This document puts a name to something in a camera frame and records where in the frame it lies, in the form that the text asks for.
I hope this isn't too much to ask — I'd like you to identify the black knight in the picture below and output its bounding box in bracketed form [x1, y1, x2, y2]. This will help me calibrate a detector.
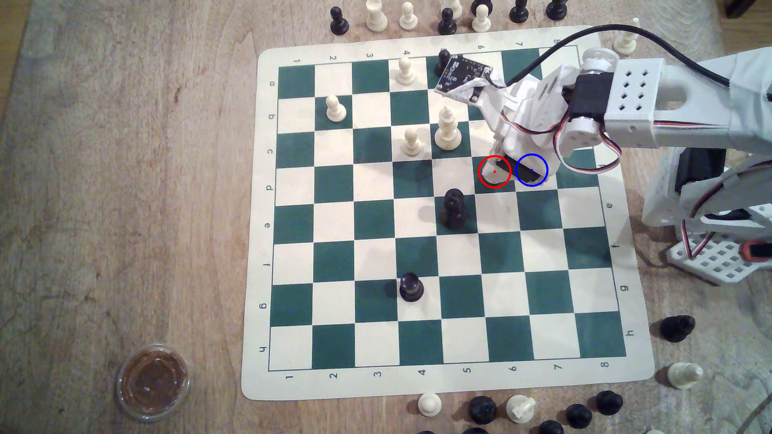
[659, 315, 696, 343]

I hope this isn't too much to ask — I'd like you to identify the white rook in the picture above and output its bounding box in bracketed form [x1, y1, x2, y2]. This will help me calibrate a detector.
[365, 0, 388, 33]

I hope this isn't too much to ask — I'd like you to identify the black rook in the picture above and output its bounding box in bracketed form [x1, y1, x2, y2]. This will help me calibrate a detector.
[399, 272, 425, 303]

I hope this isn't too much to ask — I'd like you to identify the white grid base plate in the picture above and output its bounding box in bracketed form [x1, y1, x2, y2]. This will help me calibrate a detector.
[666, 232, 772, 286]

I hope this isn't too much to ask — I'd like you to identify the black camera circuit board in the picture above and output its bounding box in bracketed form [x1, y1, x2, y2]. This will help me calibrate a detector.
[434, 54, 492, 102]

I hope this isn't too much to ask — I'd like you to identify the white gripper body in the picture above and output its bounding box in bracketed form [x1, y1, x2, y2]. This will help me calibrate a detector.
[475, 63, 575, 160]

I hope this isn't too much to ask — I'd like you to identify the white bishop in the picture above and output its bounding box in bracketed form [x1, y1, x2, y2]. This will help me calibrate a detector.
[613, 17, 641, 57]

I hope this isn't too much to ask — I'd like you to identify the white knight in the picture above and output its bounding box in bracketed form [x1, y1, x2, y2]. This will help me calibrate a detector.
[506, 394, 536, 424]

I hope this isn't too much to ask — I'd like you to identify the tall black chess queen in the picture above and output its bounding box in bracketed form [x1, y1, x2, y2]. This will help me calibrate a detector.
[439, 188, 469, 230]

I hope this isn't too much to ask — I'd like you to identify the orange clamp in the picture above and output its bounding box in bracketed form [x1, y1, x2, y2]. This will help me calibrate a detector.
[741, 240, 772, 264]

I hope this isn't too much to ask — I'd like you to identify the tall white chess king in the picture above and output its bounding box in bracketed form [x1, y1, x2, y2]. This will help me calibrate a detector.
[434, 105, 462, 151]

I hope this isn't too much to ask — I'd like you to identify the black camera cable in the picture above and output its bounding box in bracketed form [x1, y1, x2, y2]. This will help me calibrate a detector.
[503, 24, 734, 86]

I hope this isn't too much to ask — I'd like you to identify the green and white chess mat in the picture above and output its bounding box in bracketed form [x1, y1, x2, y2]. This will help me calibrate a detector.
[240, 25, 656, 401]

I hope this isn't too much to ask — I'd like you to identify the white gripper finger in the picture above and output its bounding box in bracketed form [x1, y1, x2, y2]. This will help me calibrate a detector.
[486, 140, 513, 171]

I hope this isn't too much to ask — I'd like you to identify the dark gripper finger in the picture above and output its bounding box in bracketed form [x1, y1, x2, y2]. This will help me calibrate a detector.
[514, 156, 544, 184]

